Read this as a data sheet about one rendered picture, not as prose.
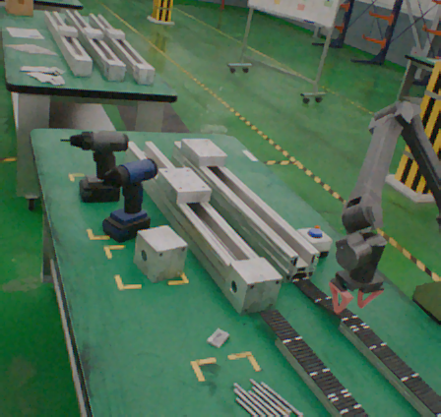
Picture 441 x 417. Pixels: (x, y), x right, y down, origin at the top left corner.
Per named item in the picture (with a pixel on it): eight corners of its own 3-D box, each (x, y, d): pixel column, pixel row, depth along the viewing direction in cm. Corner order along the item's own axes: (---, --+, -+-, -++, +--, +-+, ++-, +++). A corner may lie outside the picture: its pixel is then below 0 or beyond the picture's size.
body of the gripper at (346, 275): (333, 277, 120) (342, 251, 116) (364, 271, 125) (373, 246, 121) (350, 294, 115) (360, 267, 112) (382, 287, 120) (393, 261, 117)
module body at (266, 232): (312, 277, 142) (320, 252, 139) (283, 282, 137) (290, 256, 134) (194, 161, 203) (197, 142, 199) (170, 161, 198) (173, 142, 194)
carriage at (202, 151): (223, 172, 183) (227, 155, 180) (197, 173, 178) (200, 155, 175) (205, 154, 195) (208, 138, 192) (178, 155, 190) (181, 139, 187)
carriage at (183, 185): (208, 209, 155) (212, 189, 152) (174, 211, 150) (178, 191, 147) (186, 186, 167) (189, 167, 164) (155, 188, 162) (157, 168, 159)
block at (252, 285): (282, 307, 127) (290, 276, 123) (239, 315, 121) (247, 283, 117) (263, 285, 134) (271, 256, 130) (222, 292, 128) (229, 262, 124)
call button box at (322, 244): (327, 257, 154) (333, 239, 151) (302, 261, 149) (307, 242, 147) (312, 243, 160) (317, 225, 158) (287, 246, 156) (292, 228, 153)
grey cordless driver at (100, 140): (123, 202, 161) (130, 138, 152) (59, 203, 153) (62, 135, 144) (118, 191, 168) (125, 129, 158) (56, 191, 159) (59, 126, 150)
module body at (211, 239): (255, 287, 133) (263, 260, 129) (222, 292, 128) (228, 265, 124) (149, 162, 193) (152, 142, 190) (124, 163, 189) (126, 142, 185)
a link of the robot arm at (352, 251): (378, 202, 114) (347, 212, 121) (347, 210, 107) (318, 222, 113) (397, 252, 113) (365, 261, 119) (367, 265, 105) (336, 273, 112)
